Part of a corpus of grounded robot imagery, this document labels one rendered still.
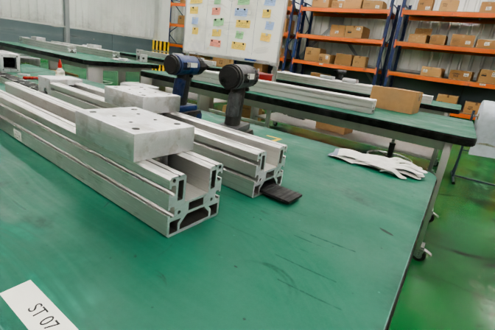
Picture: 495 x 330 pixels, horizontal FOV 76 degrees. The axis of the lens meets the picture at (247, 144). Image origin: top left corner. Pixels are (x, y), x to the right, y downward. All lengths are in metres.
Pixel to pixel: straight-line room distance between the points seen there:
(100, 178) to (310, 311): 0.36
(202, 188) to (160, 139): 0.09
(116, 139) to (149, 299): 0.22
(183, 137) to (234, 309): 0.26
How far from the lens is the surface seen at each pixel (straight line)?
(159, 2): 9.48
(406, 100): 2.44
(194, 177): 0.48
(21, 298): 0.39
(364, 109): 2.04
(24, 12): 13.02
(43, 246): 0.46
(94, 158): 0.56
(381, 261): 0.49
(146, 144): 0.46
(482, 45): 9.95
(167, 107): 0.80
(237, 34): 4.01
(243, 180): 0.57
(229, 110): 0.79
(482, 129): 3.96
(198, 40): 4.41
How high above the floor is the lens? 1.02
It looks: 15 degrees down
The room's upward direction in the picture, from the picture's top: 8 degrees clockwise
